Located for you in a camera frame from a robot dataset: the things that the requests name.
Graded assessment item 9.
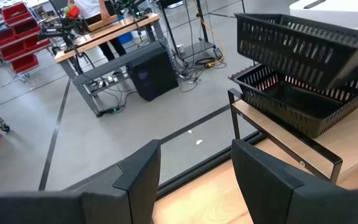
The blue bin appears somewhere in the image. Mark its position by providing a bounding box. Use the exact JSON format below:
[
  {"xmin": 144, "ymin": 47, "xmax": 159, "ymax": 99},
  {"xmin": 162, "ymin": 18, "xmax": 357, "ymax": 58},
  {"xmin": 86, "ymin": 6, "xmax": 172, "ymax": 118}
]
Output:
[{"xmin": 117, "ymin": 30, "xmax": 134, "ymax": 45}]

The person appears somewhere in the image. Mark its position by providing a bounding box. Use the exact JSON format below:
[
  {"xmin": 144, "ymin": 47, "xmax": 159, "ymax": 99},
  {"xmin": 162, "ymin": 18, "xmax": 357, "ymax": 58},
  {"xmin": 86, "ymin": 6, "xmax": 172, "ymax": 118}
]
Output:
[{"xmin": 67, "ymin": 0, "xmax": 129, "ymax": 62}]

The black floor power strip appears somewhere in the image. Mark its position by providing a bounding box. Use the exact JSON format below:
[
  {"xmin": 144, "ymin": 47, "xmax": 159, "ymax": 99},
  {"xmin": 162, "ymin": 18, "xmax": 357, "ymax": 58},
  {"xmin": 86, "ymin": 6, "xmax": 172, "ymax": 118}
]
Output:
[{"xmin": 96, "ymin": 105, "xmax": 126, "ymax": 118}]

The wooden shelf black metal frame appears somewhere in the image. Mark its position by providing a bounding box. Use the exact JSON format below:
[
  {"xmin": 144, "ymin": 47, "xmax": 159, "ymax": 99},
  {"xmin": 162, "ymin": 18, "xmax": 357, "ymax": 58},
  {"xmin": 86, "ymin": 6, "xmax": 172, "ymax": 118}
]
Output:
[{"xmin": 227, "ymin": 88, "xmax": 358, "ymax": 190}]

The black power adapter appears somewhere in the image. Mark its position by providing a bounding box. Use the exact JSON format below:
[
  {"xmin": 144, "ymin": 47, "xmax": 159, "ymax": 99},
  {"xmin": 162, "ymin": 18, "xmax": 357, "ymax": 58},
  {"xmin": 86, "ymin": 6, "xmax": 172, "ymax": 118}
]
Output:
[{"xmin": 212, "ymin": 46, "xmax": 224, "ymax": 61}]

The yellow cable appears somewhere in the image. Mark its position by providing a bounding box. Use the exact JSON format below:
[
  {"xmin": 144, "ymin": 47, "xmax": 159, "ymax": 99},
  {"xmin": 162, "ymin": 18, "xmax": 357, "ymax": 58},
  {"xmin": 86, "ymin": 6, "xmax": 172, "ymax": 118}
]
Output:
[{"xmin": 191, "ymin": 0, "xmax": 227, "ymax": 68}]

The black metal stand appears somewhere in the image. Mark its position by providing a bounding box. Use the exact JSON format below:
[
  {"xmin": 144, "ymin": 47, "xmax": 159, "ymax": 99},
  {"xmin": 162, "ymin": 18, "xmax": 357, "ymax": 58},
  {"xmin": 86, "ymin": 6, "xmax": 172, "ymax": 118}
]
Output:
[{"xmin": 157, "ymin": 0, "xmax": 218, "ymax": 62}]

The red and green toy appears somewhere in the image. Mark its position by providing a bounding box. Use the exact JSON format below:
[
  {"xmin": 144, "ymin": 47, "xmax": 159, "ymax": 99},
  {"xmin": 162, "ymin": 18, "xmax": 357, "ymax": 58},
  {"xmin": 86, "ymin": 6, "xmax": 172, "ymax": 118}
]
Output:
[{"xmin": 63, "ymin": 3, "xmax": 81, "ymax": 20}]

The red storage bin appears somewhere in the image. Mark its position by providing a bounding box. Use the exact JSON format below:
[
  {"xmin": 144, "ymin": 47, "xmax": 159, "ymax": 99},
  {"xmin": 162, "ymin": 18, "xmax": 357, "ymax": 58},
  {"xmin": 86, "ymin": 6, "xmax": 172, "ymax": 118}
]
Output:
[
  {"xmin": 11, "ymin": 54, "xmax": 40, "ymax": 74},
  {"xmin": 1, "ymin": 2, "xmax": 32, "ymax": 26},
  {"xmin": 23, "ymin": 35, "xmax": 52, "ymax": 52},
  {"xmin": 0, "ymin": 28, "xmax": 21, "ymax": 49},
  {"xmin": 0, "ymin": 42, "xmax": 27, "ymax": 62},
  {"xmin": 12, "ymin": 20, "xmax": 42, "ymax": 39}
]

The black cable bundle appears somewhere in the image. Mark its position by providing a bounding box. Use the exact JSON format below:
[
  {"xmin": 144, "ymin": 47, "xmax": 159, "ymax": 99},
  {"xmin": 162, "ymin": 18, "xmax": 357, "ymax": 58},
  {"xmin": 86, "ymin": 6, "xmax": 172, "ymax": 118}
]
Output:
[{"xmin": 166, "ymin": 55, "xmax": 226, "ymax": 94}]

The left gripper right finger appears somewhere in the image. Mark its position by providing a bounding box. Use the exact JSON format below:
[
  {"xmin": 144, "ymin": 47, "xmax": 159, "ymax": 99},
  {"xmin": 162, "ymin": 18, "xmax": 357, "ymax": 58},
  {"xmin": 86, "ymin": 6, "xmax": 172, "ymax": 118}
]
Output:
[{"xmin": 230, "ymin": 139, "xmax": 305, "ymax": 224}]

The black computer tower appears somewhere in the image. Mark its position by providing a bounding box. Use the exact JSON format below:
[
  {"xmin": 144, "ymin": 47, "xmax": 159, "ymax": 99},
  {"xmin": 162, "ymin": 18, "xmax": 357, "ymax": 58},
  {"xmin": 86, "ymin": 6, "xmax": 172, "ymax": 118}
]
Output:
[{"xmin": 126, "ymin": 46, "xmax": 180, "ymax": 103}]

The black plastic slotted basket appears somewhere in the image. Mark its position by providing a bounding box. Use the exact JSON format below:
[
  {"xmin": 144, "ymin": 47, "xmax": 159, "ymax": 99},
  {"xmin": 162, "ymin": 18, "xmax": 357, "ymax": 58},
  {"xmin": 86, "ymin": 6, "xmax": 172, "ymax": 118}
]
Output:
[
  {"xmin": 228, "ymin": 63, "xmax": 358, "ymax": 139},
  {"xmin": 234, "ymin": 12, "xmax": 358, "ymax": 91}
]

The silver bin rack cart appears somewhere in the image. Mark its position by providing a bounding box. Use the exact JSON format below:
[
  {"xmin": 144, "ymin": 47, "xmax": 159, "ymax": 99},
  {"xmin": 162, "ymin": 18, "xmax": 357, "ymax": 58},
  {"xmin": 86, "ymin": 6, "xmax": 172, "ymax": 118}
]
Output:
[{"xmin": 0, "ymin": 0, "xmax": 54, "ymax": 83}]

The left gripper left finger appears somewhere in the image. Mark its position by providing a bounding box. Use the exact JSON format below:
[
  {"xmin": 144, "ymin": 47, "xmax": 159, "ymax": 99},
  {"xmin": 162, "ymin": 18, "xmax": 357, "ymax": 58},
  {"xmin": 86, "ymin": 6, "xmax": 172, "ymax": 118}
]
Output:
[{"xmin": 63, "ymin": 139, "xmax": 162, "ymax": 224}]

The wooden workbench grey frame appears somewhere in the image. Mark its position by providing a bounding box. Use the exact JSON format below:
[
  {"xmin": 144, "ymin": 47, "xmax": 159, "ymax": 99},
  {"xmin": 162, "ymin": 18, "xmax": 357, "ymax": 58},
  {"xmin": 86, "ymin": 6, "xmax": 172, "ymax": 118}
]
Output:
[{"xmin": 53, "ymin": 12, "xmax": 167, "ymax": 118}]

